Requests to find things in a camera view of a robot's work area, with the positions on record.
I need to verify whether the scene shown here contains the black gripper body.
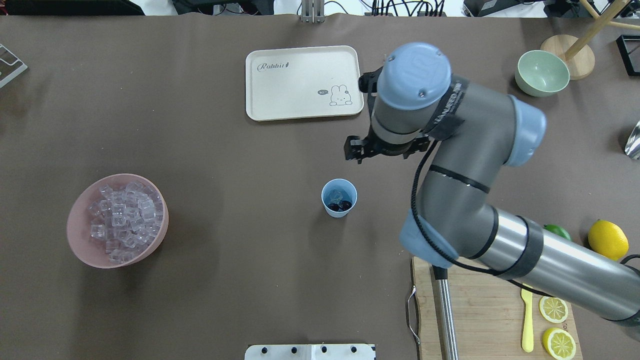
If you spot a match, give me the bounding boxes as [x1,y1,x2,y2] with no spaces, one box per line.
[343,67,432,164]

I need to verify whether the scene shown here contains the clear ice cube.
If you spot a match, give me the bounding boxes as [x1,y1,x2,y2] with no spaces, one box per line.
[326,187,352,203]

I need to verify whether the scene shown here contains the dark red cherries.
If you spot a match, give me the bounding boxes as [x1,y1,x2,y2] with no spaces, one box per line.
[327,200,353,212]

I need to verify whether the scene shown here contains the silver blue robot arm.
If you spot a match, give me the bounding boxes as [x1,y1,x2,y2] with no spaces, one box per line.
[344,42,640,337]

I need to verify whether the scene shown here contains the light blue plastic cup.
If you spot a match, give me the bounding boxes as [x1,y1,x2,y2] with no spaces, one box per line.
[321,178,358,219]

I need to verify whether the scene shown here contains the wooden cup tree stand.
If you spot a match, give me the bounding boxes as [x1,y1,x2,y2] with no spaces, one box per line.
[540,0,639,80]

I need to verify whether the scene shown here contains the clear ice cubes pile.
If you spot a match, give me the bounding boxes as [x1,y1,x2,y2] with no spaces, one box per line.
[87,180,167,265]

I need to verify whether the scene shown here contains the steel ice scoop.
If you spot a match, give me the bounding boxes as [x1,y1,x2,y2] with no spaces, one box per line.
[623,121,640,160]

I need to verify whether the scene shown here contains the white cup rack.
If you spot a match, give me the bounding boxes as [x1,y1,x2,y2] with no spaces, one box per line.
[0,44,29,88]

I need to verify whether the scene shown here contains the cream rabbit tray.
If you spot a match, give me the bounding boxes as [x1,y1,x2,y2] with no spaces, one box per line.
[245,45,365,122]

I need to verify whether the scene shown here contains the grey folded cloth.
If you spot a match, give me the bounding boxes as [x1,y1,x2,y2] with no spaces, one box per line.
[379,54,399,98]

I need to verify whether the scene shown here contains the mint green bowl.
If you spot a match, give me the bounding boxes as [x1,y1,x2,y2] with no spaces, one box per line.
[514,50,570,97]

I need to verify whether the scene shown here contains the wooden cutting board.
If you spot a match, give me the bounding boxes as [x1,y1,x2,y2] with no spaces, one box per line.
[409,257,554,360]

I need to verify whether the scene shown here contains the green lime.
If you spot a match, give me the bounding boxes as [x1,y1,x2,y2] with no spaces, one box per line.
[543,224,573,242]

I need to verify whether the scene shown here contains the steel muddler black tip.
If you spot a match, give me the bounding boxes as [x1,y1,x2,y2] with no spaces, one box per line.
[431,266,460,360]

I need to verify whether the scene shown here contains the yellow plastic knife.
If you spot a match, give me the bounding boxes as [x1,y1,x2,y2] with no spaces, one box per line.
[520,288,534,353]

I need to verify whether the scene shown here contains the lemon slice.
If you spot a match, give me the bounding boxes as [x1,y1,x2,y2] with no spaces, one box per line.
[538,296,569,324]

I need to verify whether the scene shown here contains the yellow lemon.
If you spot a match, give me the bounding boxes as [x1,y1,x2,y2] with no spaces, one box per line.
[587,219,630,261]

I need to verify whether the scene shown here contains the lemon half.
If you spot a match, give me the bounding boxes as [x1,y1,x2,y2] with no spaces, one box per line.
[542,327,578,360]

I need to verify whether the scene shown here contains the pink bowl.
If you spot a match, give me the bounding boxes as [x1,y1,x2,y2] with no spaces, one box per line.
[66,173,169,269]

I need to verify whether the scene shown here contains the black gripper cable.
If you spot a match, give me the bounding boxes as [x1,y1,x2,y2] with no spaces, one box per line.
[411,140,551,298]

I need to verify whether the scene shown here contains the aluminium frame post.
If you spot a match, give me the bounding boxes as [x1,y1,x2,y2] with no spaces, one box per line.
[299,0,326,24]

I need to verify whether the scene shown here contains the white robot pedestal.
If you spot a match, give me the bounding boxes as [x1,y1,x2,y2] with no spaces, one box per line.
[244,343,377,360]

